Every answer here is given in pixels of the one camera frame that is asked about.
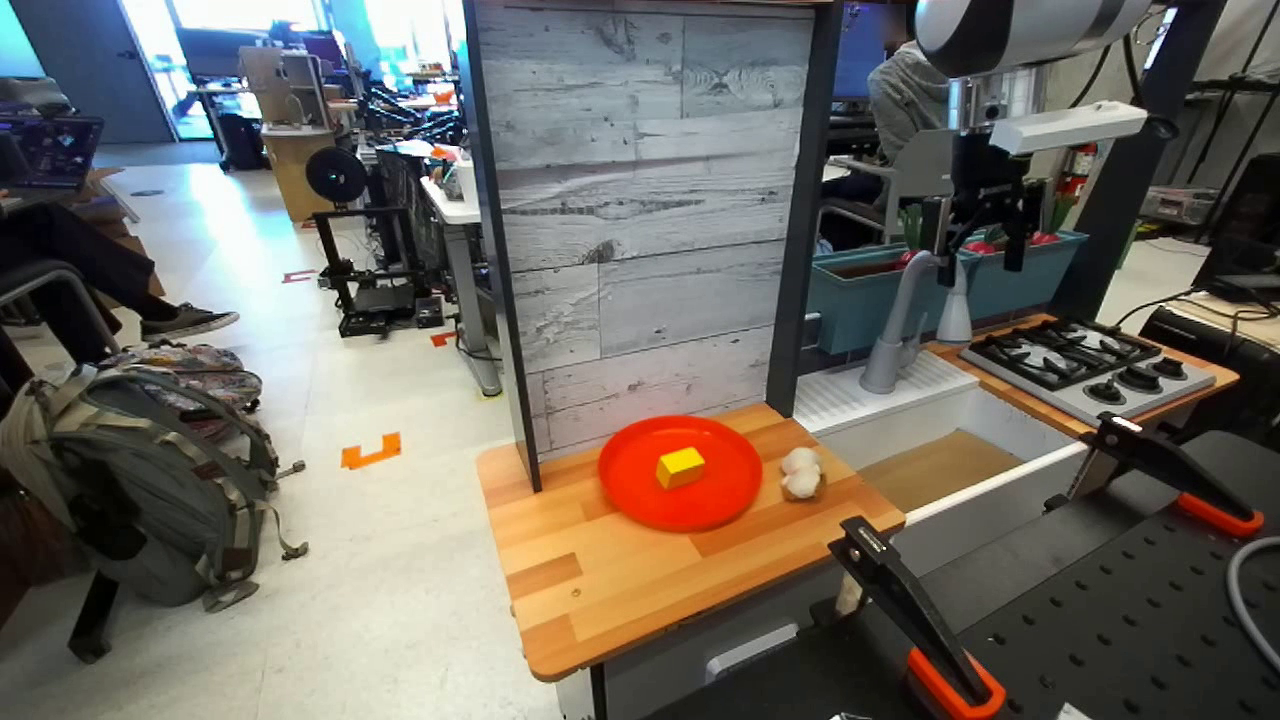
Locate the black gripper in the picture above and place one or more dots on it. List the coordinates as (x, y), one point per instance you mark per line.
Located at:
(987, 184)

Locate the grey kitchen faucet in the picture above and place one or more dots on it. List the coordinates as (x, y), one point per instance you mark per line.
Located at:
(891, 342)

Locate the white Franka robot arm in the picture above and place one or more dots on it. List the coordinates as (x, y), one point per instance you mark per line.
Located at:
(1013, 27)

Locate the teal planter box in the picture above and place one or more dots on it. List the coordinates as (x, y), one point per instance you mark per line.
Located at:
(854, 306)
(1045, 265)

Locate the toy gas stove top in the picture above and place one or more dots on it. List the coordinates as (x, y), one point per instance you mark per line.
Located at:
(1064, 363)

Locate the wooden stove surround counter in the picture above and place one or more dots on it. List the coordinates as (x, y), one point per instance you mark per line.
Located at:
(1013, 389)

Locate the seated person grey shirt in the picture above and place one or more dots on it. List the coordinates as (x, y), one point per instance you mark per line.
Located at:
(906, 93)

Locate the white toy sink basin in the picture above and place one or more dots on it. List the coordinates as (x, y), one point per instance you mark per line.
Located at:
(987, 503)

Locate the white toy garlic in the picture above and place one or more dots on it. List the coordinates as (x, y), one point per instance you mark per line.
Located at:
(800, 478)

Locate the grey wood panel board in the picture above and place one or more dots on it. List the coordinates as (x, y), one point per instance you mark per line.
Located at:
(642, 200)

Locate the yellow toy butter block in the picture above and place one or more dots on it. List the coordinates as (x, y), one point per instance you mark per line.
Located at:
(680, 468)

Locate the black perforated table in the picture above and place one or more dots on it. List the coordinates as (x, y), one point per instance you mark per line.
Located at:
(1133, 642)

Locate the orange plastic plate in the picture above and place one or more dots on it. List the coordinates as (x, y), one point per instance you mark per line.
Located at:
(634, 485)

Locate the wooden countertop board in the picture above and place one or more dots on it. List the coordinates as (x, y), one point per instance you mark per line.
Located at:
(601, 584)

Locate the grey metal workbench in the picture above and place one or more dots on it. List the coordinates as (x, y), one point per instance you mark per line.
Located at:
(460, 243)

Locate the wooden cabinet cart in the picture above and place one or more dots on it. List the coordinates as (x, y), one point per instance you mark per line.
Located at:
(286, 134)

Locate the grey green backpack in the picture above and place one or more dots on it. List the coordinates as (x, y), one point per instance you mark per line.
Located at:
(160, 464)

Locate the seated person dark trousers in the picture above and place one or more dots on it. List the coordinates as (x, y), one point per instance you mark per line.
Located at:
(93, 265)

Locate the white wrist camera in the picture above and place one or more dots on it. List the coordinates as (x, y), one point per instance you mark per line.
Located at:
(1064, 127)

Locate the black frame post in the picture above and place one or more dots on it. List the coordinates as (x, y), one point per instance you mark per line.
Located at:
(501, 265)
(800, 243)
(1133, 162)

